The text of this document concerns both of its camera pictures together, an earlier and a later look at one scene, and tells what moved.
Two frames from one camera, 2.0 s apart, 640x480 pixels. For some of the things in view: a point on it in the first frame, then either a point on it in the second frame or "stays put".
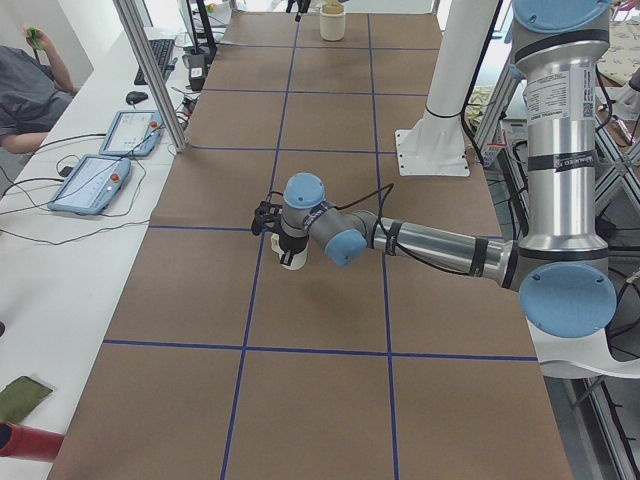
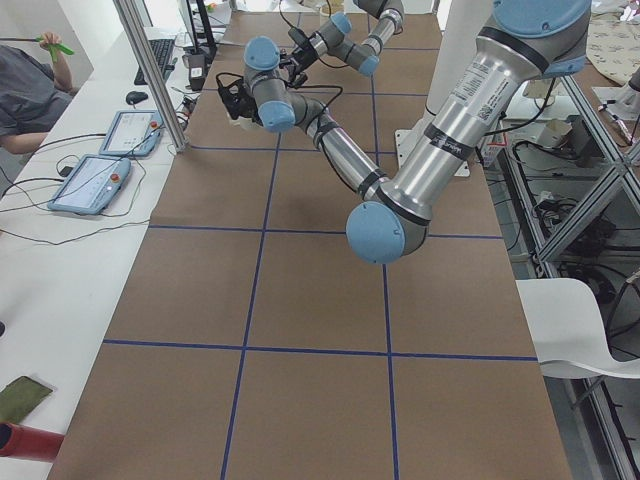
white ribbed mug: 299,258 to 245,124
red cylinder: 23,442 stays put
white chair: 582,357 stays put
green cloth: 19,398 stays put
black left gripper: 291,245 to 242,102
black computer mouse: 136,97 stays put
